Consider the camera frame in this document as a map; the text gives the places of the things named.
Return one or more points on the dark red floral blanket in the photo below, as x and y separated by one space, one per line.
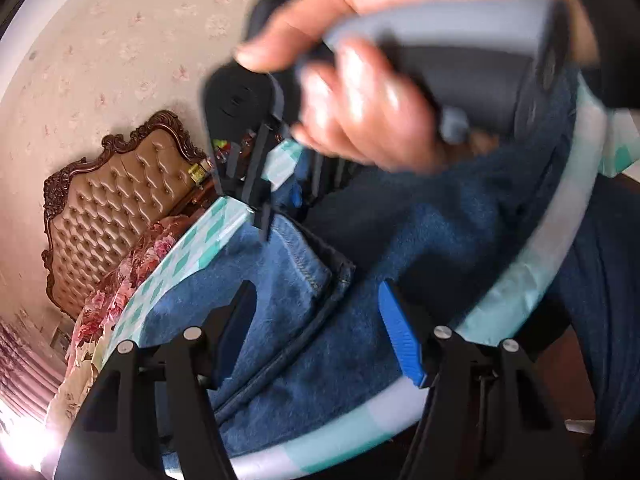
155 250

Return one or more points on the yellow lid jar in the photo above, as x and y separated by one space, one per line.
196 172

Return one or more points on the teal white checkered tablecloth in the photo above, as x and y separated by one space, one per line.
200 240

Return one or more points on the tufted carved wooden headboard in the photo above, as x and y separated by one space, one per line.
110 200

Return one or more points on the pink curtain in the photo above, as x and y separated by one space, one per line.
25 360

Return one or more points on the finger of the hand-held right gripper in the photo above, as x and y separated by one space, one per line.
260 185
325 175

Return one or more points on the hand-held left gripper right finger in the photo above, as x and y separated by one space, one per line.
400 340

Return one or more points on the person's right hand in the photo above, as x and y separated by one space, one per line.
380 125

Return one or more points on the blue denim pants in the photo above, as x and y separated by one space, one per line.
400 240

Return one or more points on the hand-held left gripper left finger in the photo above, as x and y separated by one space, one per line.
235 330

